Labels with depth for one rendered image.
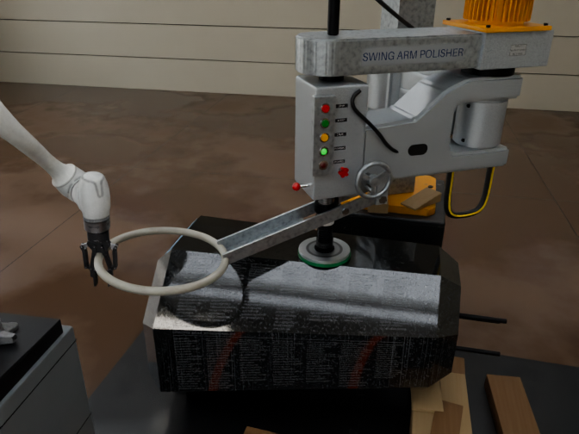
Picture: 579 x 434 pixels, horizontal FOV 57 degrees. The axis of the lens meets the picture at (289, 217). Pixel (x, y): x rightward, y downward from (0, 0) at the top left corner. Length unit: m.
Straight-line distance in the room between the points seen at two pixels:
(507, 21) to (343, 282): 1.13
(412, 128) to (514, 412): 1.40
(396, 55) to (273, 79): 6.50
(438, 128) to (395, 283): 0.62
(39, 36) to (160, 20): 2.10
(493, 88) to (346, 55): 0.63
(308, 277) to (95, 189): 0.87
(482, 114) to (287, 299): 1.05
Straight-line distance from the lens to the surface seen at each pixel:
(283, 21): 8.23
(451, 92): 2.12
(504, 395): 2.83
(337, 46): 1.85
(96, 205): 1.96
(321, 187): 1.97
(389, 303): 2.14
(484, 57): 2.13
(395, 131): 2.03
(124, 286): 1.89
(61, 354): 1.98
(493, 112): 2.26
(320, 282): 2.16
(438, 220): 2.82
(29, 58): 10.03
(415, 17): 2.74
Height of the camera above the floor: 1.94
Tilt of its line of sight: 26 degrees down
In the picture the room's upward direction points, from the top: straight up
